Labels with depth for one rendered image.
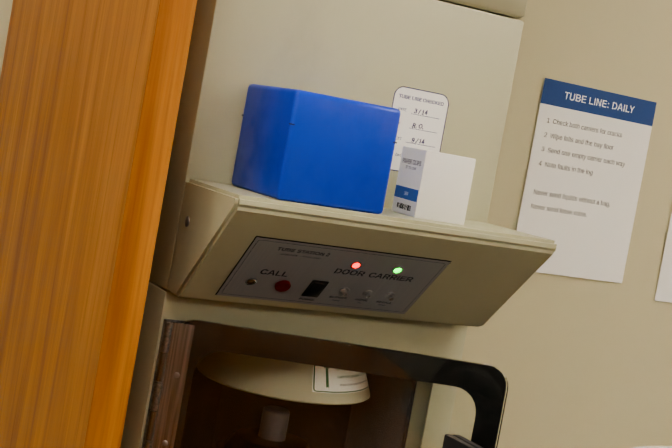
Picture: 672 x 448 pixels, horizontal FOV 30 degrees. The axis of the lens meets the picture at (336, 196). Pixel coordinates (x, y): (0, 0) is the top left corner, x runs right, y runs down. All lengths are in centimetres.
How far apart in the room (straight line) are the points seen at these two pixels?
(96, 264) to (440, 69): 38
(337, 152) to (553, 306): 89
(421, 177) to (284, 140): 15
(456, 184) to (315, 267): 15
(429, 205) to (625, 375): 92
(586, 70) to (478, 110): 64
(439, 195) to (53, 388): 37
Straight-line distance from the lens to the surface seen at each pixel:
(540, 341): 186
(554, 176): 183
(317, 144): 102
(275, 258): 105
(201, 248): 104
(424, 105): 119
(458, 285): 115
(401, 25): 117
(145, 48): 99
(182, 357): 110
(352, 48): 115
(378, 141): 104
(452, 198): 112
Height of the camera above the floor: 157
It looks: 3 degrees down
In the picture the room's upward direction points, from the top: 10 degrees clockwise
